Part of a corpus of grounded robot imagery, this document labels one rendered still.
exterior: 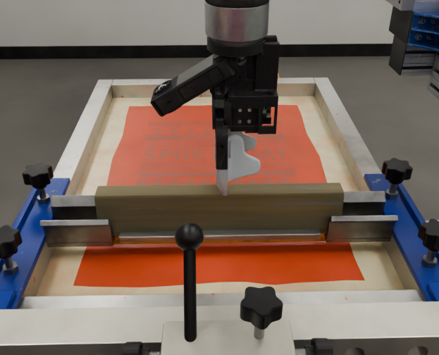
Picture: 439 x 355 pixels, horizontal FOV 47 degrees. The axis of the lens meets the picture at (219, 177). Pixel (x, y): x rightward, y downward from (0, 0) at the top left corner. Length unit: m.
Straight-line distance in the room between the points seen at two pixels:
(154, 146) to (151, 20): 3.44
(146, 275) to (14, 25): 4.10
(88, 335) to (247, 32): 0.37
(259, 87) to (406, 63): 0.94
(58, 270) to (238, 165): 0.31
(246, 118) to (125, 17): 3.87
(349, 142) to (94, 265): 0.54
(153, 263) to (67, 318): 0.21
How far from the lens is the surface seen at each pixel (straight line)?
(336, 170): 0.99
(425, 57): 1.54
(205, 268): 0.74
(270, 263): 0.76
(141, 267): 0.75
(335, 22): 4.57
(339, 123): 1.09
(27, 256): 0.74
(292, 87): 1.29
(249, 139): 0.72
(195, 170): 0.97
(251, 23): 0.59
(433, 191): 2.84
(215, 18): 0.59
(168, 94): 0.63
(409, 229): 0.79
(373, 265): 0.78
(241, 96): 0.62
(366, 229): 0.77
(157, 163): 0.99
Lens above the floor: 1.46
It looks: 32 degrees down
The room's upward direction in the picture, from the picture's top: straight up
